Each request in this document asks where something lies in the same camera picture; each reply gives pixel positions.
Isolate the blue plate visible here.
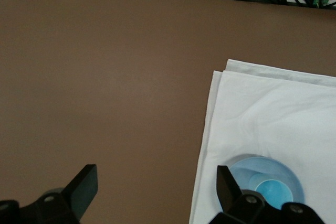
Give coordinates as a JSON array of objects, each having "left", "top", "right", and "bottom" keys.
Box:
[{"left": 227, "top": 153, "right": 306, "bottom": 213}]

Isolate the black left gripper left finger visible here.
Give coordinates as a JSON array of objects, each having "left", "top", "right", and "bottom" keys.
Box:
[{"left": 0, "top": 164, "right": 98, "bottom": 224}]

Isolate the blue cup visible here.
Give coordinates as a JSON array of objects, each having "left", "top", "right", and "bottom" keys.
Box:
[{"left": 248, "top": 173, "right": 294, "bottom": 210}]

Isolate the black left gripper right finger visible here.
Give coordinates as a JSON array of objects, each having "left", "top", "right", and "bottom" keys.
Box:
[{"left": 209, "top": 165, "right": 326, "bottom": 224}]

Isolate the white cloth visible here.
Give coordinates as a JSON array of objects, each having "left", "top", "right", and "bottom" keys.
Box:
[{"left": 188, "top": 58, "right": 336, "bottom": 224}]

